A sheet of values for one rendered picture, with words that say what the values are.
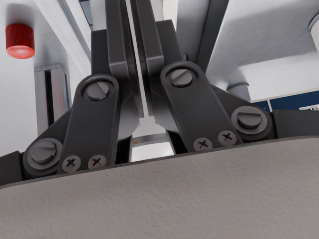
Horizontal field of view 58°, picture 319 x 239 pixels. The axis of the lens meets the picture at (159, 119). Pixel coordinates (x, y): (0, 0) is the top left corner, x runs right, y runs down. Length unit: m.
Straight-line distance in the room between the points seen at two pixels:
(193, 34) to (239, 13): 0.13
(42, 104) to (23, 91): 0.12
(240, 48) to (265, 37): 0.04
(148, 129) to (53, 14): 0.08
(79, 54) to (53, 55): 0.27
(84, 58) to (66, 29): 0.04
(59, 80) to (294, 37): 0.36
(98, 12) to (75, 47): 0.03
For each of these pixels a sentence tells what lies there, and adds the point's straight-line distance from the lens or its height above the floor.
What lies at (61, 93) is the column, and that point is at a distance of 0.48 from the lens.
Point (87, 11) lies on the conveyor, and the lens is 0.31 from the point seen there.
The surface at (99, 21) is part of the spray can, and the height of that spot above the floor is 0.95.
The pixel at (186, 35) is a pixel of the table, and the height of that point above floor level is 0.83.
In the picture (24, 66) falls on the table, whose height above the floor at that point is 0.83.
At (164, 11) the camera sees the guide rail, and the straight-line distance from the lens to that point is 0.27.
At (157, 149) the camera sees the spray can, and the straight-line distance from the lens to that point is 0.16.
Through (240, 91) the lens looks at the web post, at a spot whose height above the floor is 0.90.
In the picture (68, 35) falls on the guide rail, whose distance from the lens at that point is 0.20.
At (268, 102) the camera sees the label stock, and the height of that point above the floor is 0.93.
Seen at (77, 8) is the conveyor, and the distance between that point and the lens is 0.31.
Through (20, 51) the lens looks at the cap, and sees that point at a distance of 0.41.
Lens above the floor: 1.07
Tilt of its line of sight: 16 degrees down
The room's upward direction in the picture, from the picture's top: 170 degrees clockwise
